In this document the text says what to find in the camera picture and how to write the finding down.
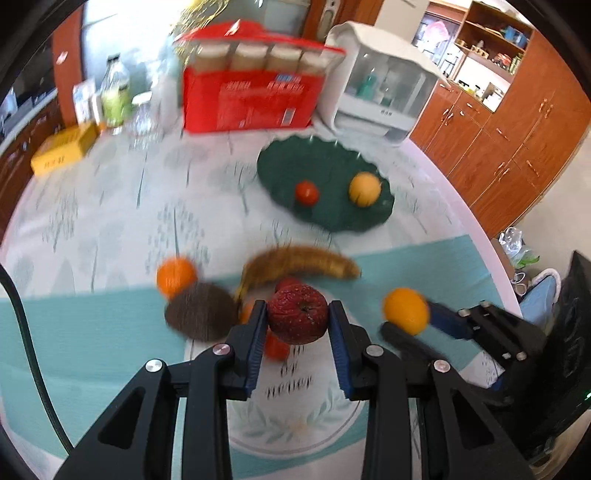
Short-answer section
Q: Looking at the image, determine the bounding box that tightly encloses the yellow round fruit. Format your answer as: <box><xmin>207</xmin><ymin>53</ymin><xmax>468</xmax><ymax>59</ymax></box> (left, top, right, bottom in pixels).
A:
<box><xmin>348</xmin><ymin>172</ymin><xmax>383</xmax><ymax>207</ymax></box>

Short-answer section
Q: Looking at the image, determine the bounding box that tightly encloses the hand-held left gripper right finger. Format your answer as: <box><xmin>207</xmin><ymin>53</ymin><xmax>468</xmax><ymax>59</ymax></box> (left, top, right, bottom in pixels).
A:
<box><xmin>327</xmin><ymin>300</ymin><xmax>534</xmax><ymax>480</ymax></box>

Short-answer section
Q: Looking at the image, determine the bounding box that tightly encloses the clear glass jar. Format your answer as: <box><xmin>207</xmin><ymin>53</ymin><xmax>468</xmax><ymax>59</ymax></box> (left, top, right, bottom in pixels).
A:
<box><xmin>131</xmin><ymin>92</ymin><xmax>160</xmax><ymax>148</ymax></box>

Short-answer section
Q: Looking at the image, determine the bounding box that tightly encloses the gold tinsel decoration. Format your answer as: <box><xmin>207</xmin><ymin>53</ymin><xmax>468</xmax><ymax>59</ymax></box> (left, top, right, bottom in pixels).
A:
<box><xmin>175</xmin><ymin>0</ymin><xmax>259</xmax><ymax>38</ymax></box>

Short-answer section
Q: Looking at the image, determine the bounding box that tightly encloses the wrinkled red apple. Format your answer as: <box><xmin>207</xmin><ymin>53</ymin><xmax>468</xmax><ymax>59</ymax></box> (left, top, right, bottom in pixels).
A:
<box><xmin>268</xmin><ymin>285</ymin><xmax>329</xmax><ymax>345</ymax></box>

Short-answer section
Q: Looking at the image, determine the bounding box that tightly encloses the wooden door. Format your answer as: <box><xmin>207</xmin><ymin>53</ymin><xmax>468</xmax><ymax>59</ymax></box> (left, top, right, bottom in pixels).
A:
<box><xmin>302</xmin><ymin>0</ymin><xmax>384</xmax><ymax>42</ymax></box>

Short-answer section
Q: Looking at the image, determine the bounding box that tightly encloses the yellow flat box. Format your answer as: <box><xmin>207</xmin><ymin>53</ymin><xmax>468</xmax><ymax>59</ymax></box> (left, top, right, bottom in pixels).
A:
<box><xmin>30</xmin><ymin>122</ymin><xmax>100</xmax><ymax>176</ymax></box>

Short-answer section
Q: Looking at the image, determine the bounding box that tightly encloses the white countertop cabinet appliance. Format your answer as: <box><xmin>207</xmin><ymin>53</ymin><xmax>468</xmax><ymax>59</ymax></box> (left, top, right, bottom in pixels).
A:
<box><xmin>318</xmin><ymin>21</ymin><xmax>451</xmax><ymax>147</ymax></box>

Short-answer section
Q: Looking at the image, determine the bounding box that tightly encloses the black cable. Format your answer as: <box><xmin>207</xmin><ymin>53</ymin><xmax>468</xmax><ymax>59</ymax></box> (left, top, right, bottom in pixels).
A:
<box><xmin>0</xmin><ymin>264</ymin><xmax>75</xmax><ymax>455</ymax></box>

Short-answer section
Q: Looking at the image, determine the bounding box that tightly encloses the beige drink carton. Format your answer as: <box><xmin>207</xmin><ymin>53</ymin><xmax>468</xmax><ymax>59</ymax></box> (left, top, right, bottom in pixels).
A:
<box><xmin>196</xmin><ymin>44</ymin><xmax>229</xmax><ymax>72</ymax></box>
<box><xmin>269</xmin><ymin>45</ymin><xmax>301</xmax><ymax>75</ymax></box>
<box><xmin>301</xmin><ymin>50</ymin><xmax>329</xmax><ymax>77</ymax></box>
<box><xmin>232</xmin><ymin>42</ymin><xmax>267</xmax><ymax>72</ymax></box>

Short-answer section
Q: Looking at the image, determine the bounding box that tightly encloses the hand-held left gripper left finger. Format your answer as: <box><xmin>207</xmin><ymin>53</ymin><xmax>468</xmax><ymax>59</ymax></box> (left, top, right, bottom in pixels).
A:
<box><xmin>53</xmin><ymin>300</ymin><xmax>269</xmax><ymax>480</ymax></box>

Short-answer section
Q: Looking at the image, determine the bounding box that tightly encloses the bottle with green liquid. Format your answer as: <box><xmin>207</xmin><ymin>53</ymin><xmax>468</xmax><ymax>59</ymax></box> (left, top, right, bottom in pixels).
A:
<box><xmin>99</xmin><ymin>55</ymin><xmax>132</xmax><ymax>134</ymax></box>

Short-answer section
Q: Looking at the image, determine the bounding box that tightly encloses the wooden kitchen counter cabinet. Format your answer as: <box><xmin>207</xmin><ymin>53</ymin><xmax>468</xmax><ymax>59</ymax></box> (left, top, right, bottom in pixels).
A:
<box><xmin>0</xmin><ymin>88</ymin><xmax>63</xmax><ymax>232</ymax></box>

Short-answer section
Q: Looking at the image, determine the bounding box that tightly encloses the pink plastic bag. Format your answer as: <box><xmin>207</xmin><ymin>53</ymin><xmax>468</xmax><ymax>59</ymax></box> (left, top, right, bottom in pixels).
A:
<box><xmin>422</xmin><ymin>18</ymin><xmax>451</xmax><ymax>47</ymax></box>

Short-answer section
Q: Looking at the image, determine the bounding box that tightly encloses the brown spotted banana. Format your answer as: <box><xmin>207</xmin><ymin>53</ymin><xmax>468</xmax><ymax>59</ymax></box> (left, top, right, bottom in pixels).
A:
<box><xmin>233</xmin><ymin>246</ymin><xmax>362</xmax><ymax>303</ymax></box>

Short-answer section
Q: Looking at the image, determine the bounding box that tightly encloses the orange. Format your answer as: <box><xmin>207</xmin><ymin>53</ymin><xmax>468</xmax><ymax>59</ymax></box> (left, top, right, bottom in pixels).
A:
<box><xmin>156</xmin><ymin>257</ymin><xmax>198</xmax><ymax>298</ymax></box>
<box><xmin>383</xmin><ymin>287</ymin><xmax>431</xmax><ymax>336</ymax></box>

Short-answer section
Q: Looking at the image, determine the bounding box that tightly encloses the dark brown round fruit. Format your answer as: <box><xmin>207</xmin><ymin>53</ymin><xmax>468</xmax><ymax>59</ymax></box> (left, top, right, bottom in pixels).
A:
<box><xmin>164</xmin><ymin>282</ymin><xmax>238</xmax><ymax>342</ymax></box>

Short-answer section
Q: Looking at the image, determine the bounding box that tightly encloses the white and blue carton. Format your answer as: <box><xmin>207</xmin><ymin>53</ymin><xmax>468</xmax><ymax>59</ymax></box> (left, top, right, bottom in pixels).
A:
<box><xmin>73</xmin><ymin>80</ymin><xmax>100</xmax><ymax>125</ymax></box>

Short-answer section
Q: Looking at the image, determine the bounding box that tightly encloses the clear plastic bag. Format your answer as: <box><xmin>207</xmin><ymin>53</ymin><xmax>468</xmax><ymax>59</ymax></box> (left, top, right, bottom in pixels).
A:
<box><xmin>499</xmin><ymin>226</ymin><xmax>539</xmax><ymax>269</ymax></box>

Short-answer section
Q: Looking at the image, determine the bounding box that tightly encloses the red cardboard box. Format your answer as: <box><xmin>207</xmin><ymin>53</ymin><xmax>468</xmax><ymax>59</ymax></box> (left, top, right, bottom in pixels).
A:
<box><xmin>174</xmin><ymin>21</ymin><xmax>347</xmax><ymax>134</ymax></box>

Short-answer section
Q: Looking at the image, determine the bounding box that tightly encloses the brown wooden cabinet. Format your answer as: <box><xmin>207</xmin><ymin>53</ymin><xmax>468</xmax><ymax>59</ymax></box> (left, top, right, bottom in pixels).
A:
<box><xmin>411</xmin><ymin>28</ymin><xmax>591</xmax><ymax>237</ymax></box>

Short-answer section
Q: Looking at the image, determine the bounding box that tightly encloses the wooden display shelf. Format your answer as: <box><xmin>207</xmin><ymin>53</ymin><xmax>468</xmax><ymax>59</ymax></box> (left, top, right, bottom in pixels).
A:
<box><xmin>455</xmin><ymin>0</ymin><xmax>536</xmax><ymax>112</ymax></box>

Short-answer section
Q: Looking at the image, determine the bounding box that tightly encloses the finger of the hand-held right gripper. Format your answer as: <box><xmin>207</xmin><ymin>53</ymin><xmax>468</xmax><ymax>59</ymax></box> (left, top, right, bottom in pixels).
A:
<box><xmin>379</xmin><ymin>322</ymin><xmax>512</xmax><ymax>408</ymax></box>
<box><xmin>426</xmin><ymin>301</ymin><xmax>549</xmax><ymax>366</ymax></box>

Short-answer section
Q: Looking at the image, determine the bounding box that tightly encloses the dark green scalloped plate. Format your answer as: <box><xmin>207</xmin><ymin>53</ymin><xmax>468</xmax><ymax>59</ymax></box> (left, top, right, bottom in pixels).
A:
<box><xmin>256</xmin><ymin>136</ymin><xmax>394</xmax><ymax>233</ymax></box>

